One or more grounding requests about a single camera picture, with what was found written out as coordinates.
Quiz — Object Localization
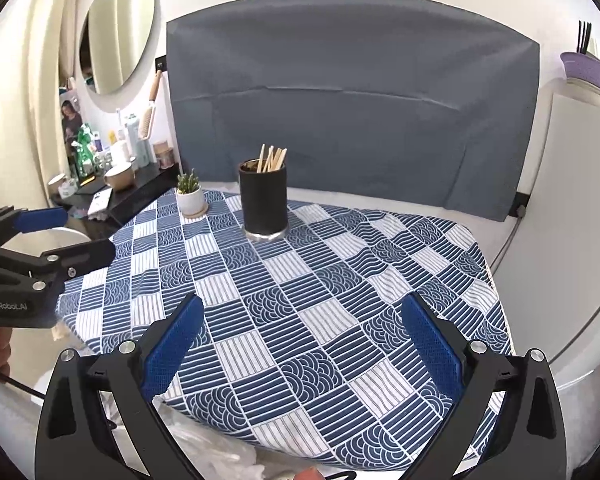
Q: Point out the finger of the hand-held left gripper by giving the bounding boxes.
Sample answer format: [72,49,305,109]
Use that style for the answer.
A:
[0,206,70,242]
[0,237,116,287]

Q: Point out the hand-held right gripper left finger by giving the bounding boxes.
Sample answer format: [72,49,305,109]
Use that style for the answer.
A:
[35,292,206,480]

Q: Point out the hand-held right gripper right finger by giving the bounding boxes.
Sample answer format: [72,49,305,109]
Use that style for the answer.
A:
[400,292,566,480]

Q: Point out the black cylindrical utensil holder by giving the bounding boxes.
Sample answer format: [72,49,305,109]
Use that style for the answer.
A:
[238,159,289,244]

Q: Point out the bunch of wooden chopsticks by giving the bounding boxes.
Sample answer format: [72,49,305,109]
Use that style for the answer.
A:
[256,144,288,174]

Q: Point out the small white printed container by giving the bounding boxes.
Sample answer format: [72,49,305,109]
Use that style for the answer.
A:
[47,174,79,199]

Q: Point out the white flat card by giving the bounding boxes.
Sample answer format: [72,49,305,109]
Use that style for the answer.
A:
[87,189,114,216]

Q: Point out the green packet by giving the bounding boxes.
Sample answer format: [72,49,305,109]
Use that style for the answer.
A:
[75,125,97,179]

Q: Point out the beige mug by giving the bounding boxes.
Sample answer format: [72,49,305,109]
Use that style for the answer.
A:
[102,162,137,191]

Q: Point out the clear plastic bag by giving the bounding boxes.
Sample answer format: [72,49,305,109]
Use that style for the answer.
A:
[160,400,281,480]

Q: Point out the cactus in white pot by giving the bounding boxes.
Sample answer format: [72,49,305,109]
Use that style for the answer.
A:
[176,170,204,216]

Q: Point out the tall pale bottle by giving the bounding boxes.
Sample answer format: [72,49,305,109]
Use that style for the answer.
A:
[124,112,151,169]

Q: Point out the pink jar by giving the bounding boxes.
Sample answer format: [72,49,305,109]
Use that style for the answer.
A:
[152,141,175,169]

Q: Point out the blue white patterned tablecloth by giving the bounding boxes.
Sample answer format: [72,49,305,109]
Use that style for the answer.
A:
[55,187,516,471]

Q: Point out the wooden hairbrush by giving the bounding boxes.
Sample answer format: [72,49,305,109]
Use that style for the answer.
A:
[139,70,164,140]

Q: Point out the beige curtain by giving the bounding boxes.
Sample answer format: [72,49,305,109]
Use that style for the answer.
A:
[0,0,99,196]

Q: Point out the white cabinet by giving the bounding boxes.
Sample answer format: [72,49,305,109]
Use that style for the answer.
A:
[490,92,600,376]

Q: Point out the grey backdrop cloth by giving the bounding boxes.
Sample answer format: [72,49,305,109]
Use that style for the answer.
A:
[166,2,541,224]

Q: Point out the purple basin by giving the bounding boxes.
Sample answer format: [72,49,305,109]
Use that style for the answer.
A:
[560,51,600,107]

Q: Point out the black forks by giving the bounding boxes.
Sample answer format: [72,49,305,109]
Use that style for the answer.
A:
[575,20,594,56]

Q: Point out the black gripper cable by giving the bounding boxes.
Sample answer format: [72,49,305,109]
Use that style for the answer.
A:
[0,362,47,402]

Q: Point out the grey power cable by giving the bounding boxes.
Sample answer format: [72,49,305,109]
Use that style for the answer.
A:
[490,215,524,272]

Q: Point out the round wall mirror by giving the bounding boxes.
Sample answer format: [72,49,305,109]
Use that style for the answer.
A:
[77,0,157,96]

